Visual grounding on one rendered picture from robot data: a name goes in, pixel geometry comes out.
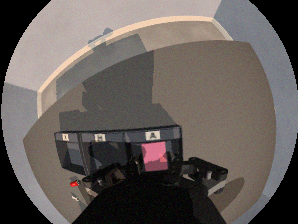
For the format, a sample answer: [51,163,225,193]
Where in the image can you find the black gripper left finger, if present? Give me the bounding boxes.
[82,154,143,200]

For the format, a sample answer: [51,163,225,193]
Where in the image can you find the dark grey rack of three bins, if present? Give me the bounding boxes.
[54,124,184,176]

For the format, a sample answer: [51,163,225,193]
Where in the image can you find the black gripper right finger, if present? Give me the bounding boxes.
[162,151,228,196]

